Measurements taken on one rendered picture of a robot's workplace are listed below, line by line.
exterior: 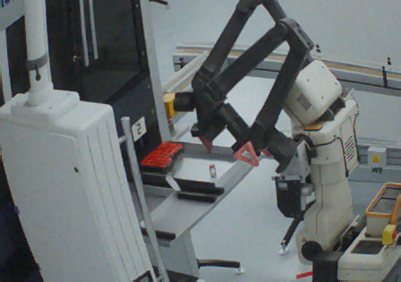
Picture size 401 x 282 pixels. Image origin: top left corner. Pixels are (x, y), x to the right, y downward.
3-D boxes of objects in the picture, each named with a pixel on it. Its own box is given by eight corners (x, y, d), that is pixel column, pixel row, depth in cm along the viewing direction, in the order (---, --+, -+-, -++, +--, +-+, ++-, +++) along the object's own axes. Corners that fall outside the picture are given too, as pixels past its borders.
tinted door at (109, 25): (85, 116, 365) (72, -19, 341) (146, 66, 398) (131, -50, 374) (87, 116, 365) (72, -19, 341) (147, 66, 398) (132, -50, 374)
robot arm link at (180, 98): (201, 79, 366) (211, 76, 374) (170, 79, 370) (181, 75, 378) (202, 115, 368) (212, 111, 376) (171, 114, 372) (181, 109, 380)
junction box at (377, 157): (367, 166, 453) (367, 150, 450) (370, 162, 457) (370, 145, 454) (384, 167, 448) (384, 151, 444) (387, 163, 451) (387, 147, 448)
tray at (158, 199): (72, 213, 369) (69, 206, 367) (102, 184, 388) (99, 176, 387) (142, 231, 352) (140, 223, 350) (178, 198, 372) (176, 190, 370)
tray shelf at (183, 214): (67, 223, 366) (65, 218, 365) (152, 144, 419) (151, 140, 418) (171, 247, 342) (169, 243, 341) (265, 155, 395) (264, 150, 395)
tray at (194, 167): (134, 179, 390) (132, 171, 388) (169, 148, 409) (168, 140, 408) (216, 191, 372) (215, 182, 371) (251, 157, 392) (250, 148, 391)
